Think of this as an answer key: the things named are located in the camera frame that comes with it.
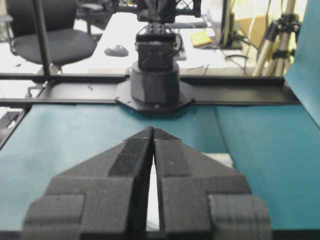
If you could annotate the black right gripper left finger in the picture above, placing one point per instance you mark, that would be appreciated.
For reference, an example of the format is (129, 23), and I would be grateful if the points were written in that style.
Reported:
(102, 198)

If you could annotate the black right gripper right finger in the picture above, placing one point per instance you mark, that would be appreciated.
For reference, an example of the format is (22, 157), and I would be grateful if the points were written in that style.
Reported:
(202, 199)

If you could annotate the grey computer mouse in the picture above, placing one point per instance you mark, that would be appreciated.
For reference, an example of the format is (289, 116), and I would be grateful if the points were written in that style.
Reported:
(116, 51)

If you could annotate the black office chair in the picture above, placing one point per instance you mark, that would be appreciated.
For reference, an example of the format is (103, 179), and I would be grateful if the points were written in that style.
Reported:
(66, 45)

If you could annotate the yellow sticky note pad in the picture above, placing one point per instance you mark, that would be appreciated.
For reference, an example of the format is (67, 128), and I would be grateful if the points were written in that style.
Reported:
(200, 38)

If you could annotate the black aluminium frame rail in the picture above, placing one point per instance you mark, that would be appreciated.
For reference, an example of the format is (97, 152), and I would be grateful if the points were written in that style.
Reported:
(101, 89)

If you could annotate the beige camera tripod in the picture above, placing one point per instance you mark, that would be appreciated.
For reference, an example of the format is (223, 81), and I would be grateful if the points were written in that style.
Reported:
(274, 56)

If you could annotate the black vertical frame post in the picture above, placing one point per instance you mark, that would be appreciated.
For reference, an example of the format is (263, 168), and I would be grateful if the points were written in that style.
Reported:
(40, 27)

